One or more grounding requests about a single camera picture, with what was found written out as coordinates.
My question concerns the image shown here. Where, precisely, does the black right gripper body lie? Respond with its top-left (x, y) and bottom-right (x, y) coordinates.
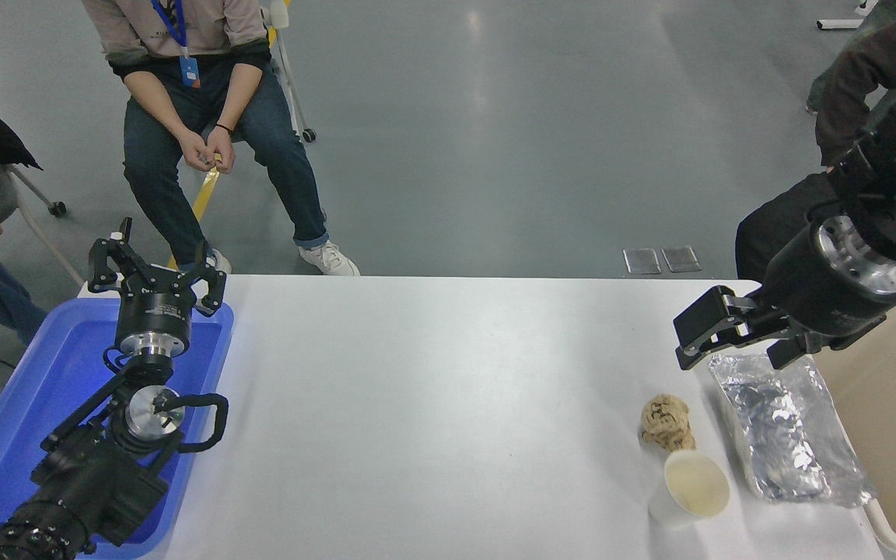
top-left (758, 224), bottom-right (896, 338)

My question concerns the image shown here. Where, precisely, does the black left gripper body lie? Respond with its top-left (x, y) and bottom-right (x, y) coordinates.
top-left (115, 272), bottom-right (197, 341)

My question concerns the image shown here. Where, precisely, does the white paper cup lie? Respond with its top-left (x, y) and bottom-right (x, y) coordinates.
top-left (647, 450), bottom-right (731, 527)

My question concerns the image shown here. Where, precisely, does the person's left hand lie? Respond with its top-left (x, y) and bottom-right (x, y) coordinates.
top-left (206, 125), bottom-right (236, 174)

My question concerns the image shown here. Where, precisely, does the person's right hand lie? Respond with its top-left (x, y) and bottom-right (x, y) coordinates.
top-left (177, 128), bottom-right (213, 173)

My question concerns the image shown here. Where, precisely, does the metal floor plate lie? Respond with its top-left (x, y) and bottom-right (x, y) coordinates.
top-left (663, 247), bottom-right (702, 274)
top-left (624, 248), bottom-right (662, 275)

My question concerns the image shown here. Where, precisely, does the grey wheeled chair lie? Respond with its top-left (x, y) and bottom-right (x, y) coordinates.
top-left (0, 162), bottom-right (87, 289)

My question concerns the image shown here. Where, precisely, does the crumpled tan paper ball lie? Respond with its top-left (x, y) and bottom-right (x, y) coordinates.
top-left (639, 394), bottom-right (696, 453)

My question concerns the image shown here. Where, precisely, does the blue plastic tray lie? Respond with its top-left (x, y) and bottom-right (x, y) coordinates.
top-left (0, 297), bottom-right (235, 559)

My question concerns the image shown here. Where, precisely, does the white wheeled chair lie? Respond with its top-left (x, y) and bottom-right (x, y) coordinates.
top-left (261, 0), bottom-right (317, 144)

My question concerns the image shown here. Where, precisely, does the white chair base leg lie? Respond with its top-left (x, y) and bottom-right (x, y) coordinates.
top-left (817, 0), bottom-right (877, 30)

